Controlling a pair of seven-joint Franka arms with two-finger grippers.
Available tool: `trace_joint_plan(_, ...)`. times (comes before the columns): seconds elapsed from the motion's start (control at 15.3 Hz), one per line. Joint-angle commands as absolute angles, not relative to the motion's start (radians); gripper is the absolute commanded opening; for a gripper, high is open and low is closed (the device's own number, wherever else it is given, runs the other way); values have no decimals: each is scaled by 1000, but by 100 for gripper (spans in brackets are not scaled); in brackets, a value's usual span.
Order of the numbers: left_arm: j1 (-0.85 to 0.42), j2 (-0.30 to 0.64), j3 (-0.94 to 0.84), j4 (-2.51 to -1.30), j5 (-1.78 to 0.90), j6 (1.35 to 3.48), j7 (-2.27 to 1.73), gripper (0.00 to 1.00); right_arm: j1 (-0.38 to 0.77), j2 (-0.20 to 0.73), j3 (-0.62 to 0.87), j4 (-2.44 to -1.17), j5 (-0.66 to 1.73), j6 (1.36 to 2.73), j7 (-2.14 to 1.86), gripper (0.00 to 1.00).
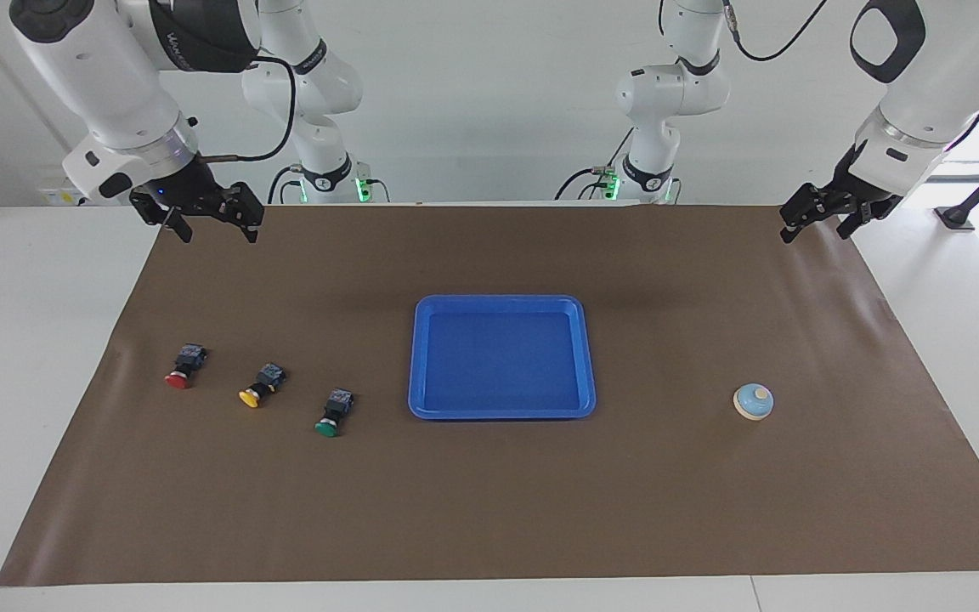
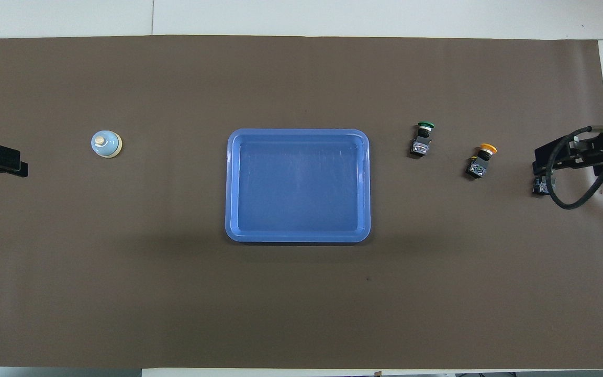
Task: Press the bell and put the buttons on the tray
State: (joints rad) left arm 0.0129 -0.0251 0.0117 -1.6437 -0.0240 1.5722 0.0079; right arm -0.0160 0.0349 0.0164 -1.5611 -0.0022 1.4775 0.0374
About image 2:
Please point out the green push button switch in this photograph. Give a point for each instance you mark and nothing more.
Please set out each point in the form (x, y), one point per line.
(422, 141)

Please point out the brown table mat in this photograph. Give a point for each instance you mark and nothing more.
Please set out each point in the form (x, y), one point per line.
(176, 303)

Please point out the red push button switch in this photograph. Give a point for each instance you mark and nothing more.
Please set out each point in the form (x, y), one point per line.
(542, 187)

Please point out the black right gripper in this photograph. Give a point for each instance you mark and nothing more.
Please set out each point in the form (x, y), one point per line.
(568, 149)

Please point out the blue plastic tray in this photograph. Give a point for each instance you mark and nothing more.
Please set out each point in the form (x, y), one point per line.
(296, 183)

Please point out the yellow push button switch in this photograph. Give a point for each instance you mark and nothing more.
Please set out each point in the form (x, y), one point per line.
(480, 162)

